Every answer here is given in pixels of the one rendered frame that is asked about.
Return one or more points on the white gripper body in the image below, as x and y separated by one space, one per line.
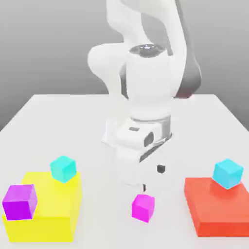
128 165

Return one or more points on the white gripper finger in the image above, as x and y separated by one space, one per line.
161 168
144 187

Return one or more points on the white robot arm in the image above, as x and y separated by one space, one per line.
147 81

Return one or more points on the small magenta cube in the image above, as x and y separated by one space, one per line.
143 208

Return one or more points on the small turquoise cube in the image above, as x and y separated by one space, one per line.
63 169

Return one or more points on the small cyan cube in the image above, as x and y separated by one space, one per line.
227 174

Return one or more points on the small purple cube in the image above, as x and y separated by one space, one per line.
18 204

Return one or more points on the large orange box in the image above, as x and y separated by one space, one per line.
217 212

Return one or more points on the large yellow box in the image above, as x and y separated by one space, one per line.
56 210

